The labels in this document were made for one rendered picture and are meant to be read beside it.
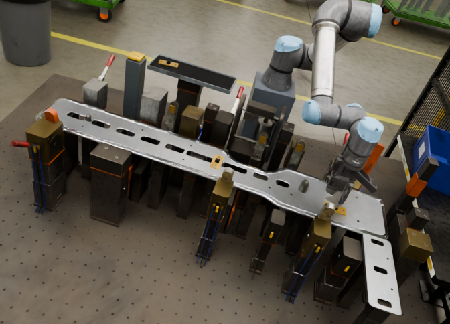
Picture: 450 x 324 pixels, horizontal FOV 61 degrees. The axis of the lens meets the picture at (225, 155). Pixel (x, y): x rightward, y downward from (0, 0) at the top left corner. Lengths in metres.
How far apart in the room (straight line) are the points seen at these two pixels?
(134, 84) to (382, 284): 1.26
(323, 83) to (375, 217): 0.55
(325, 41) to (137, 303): 1.08
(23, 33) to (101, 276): 2.84
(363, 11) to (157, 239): 1.13
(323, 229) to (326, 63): 0.55
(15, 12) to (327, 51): 2.98
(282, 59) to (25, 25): 2.62
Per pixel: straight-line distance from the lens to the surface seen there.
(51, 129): 1.44
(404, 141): 2.04
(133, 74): 1.76
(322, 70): 1.33
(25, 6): 3.82
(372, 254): 1.39
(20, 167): 1.85
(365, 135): 1.24
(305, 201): 1.44
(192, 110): 1.58
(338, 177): 1.34
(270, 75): 1.86
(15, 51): 4.04
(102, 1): 5.04
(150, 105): 1.57
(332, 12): 1.44
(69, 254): 1.51
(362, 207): 1.55
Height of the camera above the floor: 1.91
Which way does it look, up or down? 37 degrees down
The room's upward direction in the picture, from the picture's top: 16 degrees clockwise
